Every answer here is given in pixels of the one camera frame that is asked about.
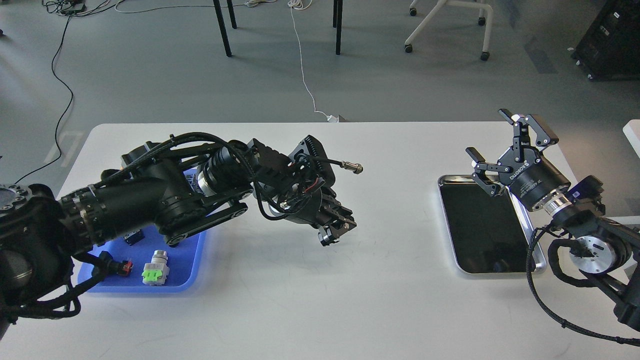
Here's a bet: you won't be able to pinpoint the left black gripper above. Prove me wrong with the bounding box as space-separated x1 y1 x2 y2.
285 189 357 247

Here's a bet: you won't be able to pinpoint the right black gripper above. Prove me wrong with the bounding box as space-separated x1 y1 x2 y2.
465 108 570 212

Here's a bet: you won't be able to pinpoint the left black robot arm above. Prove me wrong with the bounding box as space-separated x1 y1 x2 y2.
0 132 363 334

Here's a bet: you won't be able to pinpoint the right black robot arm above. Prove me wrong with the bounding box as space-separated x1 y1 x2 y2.
466 108 640 330

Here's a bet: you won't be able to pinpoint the silver metal tray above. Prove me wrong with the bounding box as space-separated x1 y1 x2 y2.
438 174 534 276

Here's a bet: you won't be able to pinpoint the blue plastic tray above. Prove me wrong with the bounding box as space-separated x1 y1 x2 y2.
89 224 207 294

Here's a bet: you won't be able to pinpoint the white chair base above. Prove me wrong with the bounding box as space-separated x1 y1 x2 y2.
404 0 495 62

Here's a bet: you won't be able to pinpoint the white power adapter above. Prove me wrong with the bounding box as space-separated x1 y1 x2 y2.
326 115 345 123

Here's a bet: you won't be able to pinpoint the black equipment case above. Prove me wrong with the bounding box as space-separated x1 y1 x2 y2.
571 0 640 81

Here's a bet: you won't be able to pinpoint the red and black push button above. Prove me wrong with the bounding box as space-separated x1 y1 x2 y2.
98 250 133 277

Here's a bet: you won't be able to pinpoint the black table legs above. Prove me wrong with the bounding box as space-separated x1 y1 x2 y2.
212 0 344 57

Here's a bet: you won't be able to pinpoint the green and silver switch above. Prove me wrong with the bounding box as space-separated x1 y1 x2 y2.
141 250 170 286

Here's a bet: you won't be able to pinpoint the white cable on floor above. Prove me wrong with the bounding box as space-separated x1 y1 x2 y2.
245 0 332 120

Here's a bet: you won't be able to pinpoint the black cable on floor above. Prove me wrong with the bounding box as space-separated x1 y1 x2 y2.
12 0 121 186

